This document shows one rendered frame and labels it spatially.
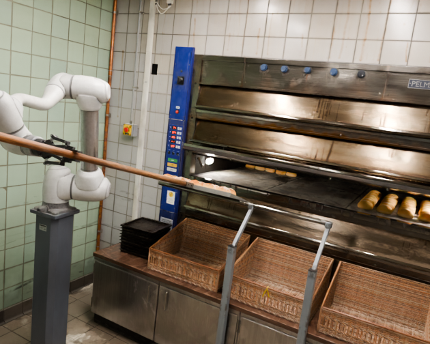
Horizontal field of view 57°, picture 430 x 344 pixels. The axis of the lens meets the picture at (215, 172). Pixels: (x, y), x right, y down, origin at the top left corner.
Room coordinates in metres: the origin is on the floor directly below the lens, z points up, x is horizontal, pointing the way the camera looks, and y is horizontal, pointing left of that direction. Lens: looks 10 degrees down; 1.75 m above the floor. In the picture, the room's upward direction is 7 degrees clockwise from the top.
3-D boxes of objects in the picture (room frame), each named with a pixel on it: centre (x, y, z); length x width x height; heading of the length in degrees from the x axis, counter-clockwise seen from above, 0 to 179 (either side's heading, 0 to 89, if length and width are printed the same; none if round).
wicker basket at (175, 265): (2.69, 0.04, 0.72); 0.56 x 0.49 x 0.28; 63
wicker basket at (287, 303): (2.41, -0.49, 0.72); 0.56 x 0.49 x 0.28; 62
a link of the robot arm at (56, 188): (2.36, 0.94, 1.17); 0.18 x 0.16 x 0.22; 95
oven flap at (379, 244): (2.65, -0.60, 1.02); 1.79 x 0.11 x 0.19; 62
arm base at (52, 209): (2.35, 0.96, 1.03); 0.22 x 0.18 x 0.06; 157
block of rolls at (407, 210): (2.77, -1.32, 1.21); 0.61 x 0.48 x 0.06; 152
